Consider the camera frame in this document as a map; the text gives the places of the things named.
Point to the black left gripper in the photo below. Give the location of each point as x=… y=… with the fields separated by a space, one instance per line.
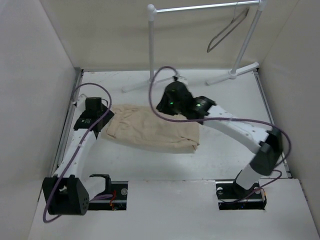
x=107 y=119

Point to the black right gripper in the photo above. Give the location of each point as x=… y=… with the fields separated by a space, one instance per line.
x=162 y=106

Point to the beige trousers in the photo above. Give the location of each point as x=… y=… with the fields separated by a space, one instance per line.
x=137 y=126

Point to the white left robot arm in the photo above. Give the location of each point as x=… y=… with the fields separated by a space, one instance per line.
x=68 y=191

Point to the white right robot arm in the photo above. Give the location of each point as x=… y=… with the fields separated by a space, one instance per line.
x=266 y=145

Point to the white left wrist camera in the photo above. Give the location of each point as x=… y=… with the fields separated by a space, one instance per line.
x=80 y=99

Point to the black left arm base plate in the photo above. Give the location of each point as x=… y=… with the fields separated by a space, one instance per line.
x=114 y=198

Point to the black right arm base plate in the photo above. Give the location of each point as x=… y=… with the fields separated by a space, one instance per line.
x=230 y=196

